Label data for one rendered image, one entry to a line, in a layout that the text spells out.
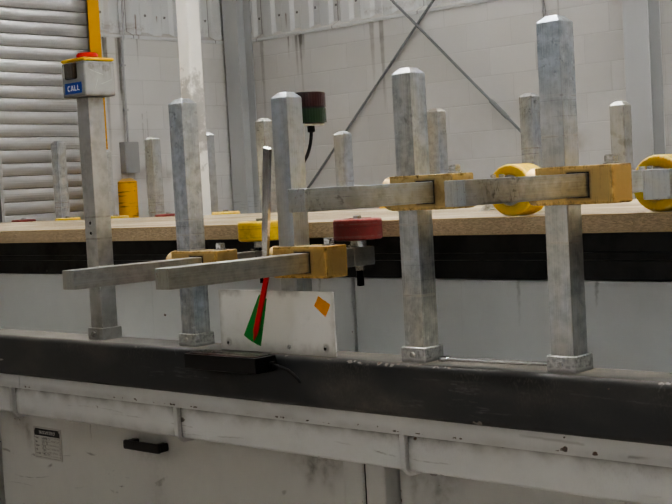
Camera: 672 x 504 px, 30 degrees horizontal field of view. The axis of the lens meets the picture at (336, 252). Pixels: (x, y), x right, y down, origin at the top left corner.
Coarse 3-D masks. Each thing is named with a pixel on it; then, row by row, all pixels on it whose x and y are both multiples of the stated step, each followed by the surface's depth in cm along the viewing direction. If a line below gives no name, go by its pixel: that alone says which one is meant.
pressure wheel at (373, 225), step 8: (360, 216) 204; (336, 224) 202; (344, 224) 201; (352, 224) 201; (360, 224) 201; (368, 224) 201; (376, 224) 202; (336, 232) 203; (344, 232) 201; (352, 232) 201; (360, 232) 201; (368, 232) 201; (376, 232) 202; (336, 240) 203; (344, 240) 202; (352, 240) 201; (360, 240) 201; (360, 272) 204; (360, 280) 204
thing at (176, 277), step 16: (272, 256) 189; (288, 256) 191; (304, 256) 193; (352, 256) 201; (368, 256) 204; (160, 272) 174; (176, 272) 174; (192, 272) 177; (208, 272) 179; (224, 272) 181; (240, 272) 183; (256, 272) 186; (272, 272) 188; (288, 272) 191; (304, 272) 193; (160, 288) 175; (176, 288) 174
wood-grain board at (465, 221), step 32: (0, 224) 383; (32, 224) 352; (64, 224) 326; (128, 224) 283; (160, 224) 266; (224, 224) 237; (320, 224) 219; (384, 224) 209; (448, 224) 200; (480, 224) 195; (512, 224) 191; (544, 224) 187; (608, 224) 180; (640, 224) 177
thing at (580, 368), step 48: (0, 336) 252; (48, 336) 244; (192, 336) 214; (144, 384) 222; (192, 384) 213; (240, 384) 205; (288, 384) 197; (336, 384) 190; (384, 384) 184; (432, 384) 177; (480, 384) 172; (528, 384) 166; (576, 384) 161; (624, 384) 157; (576, 432) 162; (624, 432) 157
